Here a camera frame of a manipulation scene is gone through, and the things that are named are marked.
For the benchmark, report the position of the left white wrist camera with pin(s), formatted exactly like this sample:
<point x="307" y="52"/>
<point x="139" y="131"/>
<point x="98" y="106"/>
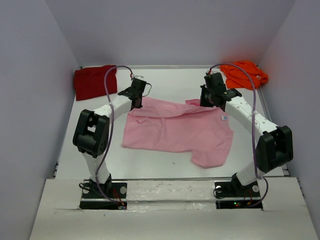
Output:
<point x="139" y="77"/>

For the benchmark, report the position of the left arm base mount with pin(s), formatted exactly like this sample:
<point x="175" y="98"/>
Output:
<point x="112" y="197"/>

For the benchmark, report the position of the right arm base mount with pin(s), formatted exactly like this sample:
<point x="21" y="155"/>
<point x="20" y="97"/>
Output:
<point x="232" y="195"/>

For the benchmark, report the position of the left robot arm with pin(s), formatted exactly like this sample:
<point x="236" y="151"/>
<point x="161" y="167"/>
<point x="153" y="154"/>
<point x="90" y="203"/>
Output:
<point x="93" y="132"/>

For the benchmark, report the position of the dark red folded t shirt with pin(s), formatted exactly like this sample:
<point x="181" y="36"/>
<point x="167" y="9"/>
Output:
<point x="89" y="82"/>

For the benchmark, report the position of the pink t shirt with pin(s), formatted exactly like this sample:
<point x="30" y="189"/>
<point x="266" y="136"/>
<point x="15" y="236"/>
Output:
<point x="180" y="127"/>

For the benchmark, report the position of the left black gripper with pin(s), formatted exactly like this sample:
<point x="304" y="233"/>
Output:
<point x="140" y="106"/>

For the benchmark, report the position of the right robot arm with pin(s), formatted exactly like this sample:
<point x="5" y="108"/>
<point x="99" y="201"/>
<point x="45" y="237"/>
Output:
<point x="272" y="144"/>

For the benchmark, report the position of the orange t shirt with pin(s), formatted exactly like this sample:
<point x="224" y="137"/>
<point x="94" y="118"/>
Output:
<point x="235" y="78"/>

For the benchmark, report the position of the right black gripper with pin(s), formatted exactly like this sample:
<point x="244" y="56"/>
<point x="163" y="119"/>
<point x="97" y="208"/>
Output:
<point x="203" y="103"/>

